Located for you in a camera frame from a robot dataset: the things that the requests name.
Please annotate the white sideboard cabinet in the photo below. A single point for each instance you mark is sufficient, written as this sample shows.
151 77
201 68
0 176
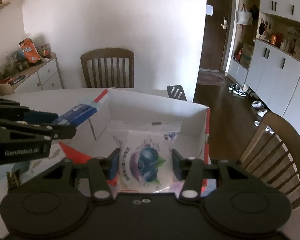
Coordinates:
45 76

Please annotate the wooden chair right side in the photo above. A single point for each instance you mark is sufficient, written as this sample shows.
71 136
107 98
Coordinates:
273 156

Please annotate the black slotted stool back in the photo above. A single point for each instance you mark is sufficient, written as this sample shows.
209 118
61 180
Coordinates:
176 92

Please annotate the red cardboard shoe box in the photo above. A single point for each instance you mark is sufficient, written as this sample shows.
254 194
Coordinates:
92 140

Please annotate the white wall cabinet unit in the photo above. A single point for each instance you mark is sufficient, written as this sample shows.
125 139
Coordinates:
266 57

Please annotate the blueberry snack packet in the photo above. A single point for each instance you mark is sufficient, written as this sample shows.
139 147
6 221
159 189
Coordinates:
145 162

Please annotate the hanging tote bag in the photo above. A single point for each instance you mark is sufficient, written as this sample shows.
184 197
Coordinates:
244 17

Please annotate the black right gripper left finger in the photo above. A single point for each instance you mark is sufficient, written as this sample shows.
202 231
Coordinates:
59 200

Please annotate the blue white snack bar packet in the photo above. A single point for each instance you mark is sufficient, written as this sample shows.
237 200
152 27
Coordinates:
79 113

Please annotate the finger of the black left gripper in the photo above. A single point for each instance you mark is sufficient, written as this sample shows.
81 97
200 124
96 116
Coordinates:
11 131
14 111

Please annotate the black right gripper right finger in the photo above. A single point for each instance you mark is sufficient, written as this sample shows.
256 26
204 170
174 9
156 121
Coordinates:
231 198

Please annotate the wooden chair far side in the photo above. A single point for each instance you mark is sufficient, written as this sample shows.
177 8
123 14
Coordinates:
108 67

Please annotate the wooden chair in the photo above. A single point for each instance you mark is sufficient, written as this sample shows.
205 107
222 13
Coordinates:
273 156
108 67

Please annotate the orange snack bag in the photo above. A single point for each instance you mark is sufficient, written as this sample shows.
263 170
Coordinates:
29 51

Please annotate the dark entrance door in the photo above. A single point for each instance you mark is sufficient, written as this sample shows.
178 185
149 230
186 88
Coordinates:
215 34

